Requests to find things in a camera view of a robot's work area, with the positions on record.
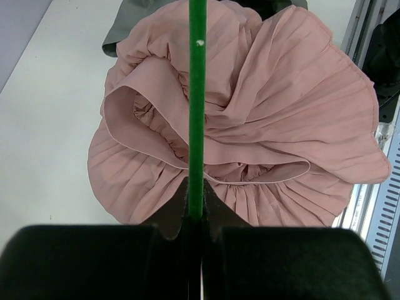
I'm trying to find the white slotted cable duct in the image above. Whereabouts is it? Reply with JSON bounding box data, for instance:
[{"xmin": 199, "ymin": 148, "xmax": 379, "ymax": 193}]
[{"xmin": 366, "ymin": 147, "xmax": 399, "ymax": 277}]

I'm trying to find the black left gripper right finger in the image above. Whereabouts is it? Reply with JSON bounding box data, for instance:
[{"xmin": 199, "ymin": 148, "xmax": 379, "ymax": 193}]
[{"xmin": 202, "ymin": 182, "xmax": 390, "ymax": 299}]

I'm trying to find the grey pleated skirt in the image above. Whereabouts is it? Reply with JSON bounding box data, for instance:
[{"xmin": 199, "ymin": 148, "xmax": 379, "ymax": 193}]
[{"xmin": 102, "ymin": 0, "xmax": 308, "ymax": 58}]

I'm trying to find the pink pleated skirt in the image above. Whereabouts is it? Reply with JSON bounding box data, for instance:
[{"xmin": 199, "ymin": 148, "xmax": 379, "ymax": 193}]
[{"xmin": 87, "ymin": 1, "xmax": 373, "ymax": 227}]

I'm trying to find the green plastic hanger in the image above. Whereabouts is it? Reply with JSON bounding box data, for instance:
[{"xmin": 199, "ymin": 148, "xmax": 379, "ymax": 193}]
[{"xmin": 188, "ymin": 0, "xmax": 207, "ymax": 221}]

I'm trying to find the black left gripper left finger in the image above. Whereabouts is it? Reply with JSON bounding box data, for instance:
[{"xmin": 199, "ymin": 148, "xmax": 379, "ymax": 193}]
[{"xmin": 1, "ymin": 181, "xmax": 200, "ymax": 299}]

